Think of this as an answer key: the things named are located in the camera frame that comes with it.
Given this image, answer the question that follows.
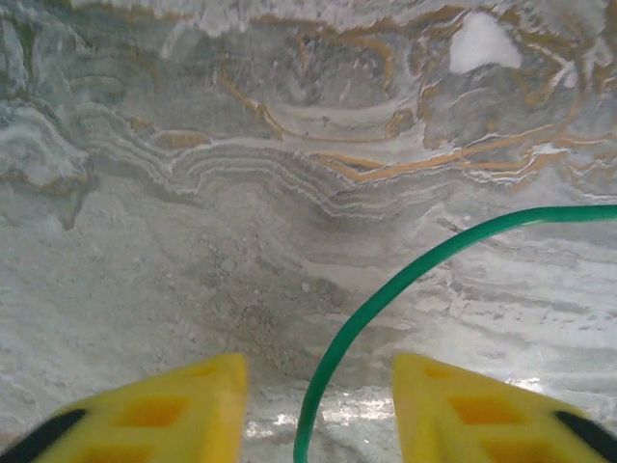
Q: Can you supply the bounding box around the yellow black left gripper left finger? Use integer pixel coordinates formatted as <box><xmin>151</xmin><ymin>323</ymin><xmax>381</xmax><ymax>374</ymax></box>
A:
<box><xmin>0</xmin><ymin>351</ymin><xmax>250</xmax><ymax>463</ymax></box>

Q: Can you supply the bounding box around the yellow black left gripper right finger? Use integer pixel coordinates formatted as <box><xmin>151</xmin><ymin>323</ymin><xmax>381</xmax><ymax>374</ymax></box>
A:
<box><xmin>392</xmin><ymin>351</ymin><xmax>617</xmax><ymax>463</ymax></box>

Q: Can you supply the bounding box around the thin green cable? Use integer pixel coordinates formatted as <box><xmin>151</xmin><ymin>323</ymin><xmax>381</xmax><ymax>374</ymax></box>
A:
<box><xmin>292</xmin><ymin>204</ymin><xmax>617</xmax><ymax>463</ymax></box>

